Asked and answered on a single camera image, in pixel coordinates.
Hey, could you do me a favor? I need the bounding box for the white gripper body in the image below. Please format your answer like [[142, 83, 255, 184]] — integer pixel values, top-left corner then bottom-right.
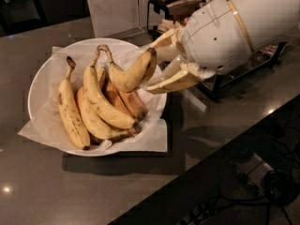
[[181, 0, 252, 75]]

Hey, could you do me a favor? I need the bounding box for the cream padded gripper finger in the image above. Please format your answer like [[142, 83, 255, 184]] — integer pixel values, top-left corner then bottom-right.
[[142, 63, 201, 94]]

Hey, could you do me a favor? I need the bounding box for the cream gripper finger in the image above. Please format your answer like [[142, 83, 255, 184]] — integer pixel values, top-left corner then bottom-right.
[[149, 29, 184, 64]]

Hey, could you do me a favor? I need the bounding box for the yellow banana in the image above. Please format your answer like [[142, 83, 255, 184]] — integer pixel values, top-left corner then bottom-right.
[[97, 44, 157, 93], [76, 87, 141, 140], [83, 48, 135, 129]]

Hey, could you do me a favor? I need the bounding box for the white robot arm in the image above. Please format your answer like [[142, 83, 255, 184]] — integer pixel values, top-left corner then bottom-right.
[[142, 0, 300, 94]]

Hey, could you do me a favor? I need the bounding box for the orange banana underneath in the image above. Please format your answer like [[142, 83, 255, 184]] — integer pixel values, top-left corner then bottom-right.
[[97, 67, 148, 121]]

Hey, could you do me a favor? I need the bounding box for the white round bowl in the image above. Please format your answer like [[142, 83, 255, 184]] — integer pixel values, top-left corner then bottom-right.
[[26, 37, 168, 158]]

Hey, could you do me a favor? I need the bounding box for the single spotted banana left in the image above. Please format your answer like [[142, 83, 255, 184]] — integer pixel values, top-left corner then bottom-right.
[[57, 56, 91, 150]]

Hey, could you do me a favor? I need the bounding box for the white paper bag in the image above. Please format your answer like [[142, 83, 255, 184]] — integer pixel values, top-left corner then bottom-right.
[[87, 0, 149, 38]]

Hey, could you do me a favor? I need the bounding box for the white paper liner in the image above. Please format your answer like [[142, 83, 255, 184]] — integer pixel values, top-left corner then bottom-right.
[[17, 42, 169, 153]]

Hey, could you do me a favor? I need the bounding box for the power strip on floor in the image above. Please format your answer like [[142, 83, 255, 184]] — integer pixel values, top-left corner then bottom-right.
[[233, 153, 273, 196]]

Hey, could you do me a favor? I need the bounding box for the black appliance top left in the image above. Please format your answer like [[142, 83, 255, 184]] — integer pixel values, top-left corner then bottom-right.
[[0, 0, 48, 36]]

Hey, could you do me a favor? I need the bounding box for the black wire condiment rack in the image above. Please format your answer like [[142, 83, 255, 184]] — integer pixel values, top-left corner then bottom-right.
[[147, 0, 286, 102]]

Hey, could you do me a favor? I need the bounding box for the black coiled cable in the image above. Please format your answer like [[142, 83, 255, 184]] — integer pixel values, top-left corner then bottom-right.
[[262, 170, 300, 207]]

